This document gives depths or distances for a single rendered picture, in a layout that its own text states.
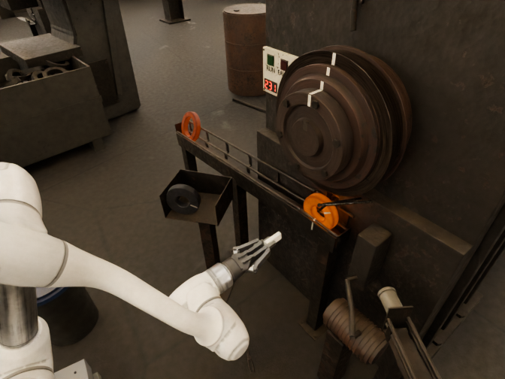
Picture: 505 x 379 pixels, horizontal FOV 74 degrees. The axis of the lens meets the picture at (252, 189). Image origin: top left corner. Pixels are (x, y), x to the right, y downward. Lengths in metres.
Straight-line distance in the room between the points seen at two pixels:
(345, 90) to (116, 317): 1.63
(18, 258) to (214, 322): 0.49
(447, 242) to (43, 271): 1.05
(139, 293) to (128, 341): 1.09
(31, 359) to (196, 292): 0.51
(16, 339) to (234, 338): 0.61
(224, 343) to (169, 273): 1.20
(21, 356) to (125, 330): 0.82
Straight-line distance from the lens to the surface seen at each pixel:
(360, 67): 0.96
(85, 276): 0.83
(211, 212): 1.54
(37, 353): 1.27
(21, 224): 0.78
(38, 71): 3.38
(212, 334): 0.97
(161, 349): 1.88
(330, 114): 0.95
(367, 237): 1.19
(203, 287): 1.07
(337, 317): 1.32
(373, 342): 1.29
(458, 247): 1.17
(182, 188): 1.47
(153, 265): 2.19
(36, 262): 0.76
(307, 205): 1.35
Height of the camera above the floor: 1.64
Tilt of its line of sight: 39 degrees down
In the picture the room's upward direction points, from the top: 2 degrees counter-clockwise
